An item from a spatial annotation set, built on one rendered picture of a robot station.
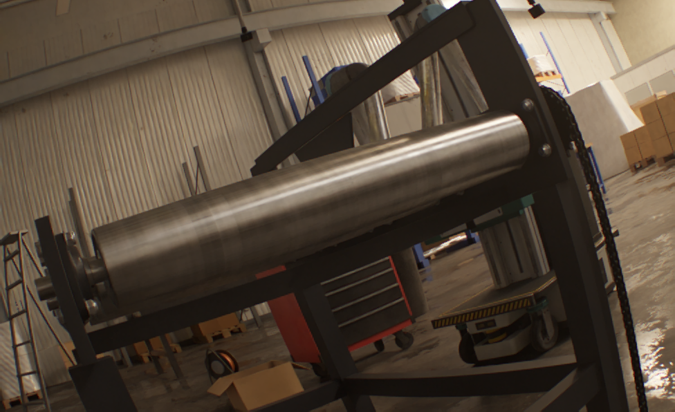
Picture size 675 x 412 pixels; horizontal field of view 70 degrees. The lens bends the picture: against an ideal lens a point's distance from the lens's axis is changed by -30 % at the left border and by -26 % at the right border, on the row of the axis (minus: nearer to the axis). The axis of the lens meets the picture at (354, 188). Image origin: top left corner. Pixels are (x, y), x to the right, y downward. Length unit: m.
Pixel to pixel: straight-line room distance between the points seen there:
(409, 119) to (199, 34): 7.14
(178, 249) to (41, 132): 11.43
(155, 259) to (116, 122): 11.54
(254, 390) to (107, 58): 9.41
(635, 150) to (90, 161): 10.72
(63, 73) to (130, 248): 11.26
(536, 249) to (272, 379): 1.77
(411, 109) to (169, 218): 5.82
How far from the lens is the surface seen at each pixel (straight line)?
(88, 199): 11.74
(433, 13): 2.48
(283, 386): 3.73
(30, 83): 11.93
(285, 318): 3.99
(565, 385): 1.21
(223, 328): 10.75
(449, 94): 2.99
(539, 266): 2.81
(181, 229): 0.78
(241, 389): 3.64
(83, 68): 12.03
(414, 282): 5.43
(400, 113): 6.49
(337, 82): 2.97
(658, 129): 9.72
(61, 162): 11.95
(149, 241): 0.77
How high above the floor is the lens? 0.78
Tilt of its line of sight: 5 degrees up
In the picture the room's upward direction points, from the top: 21 degrees counter-clockwise
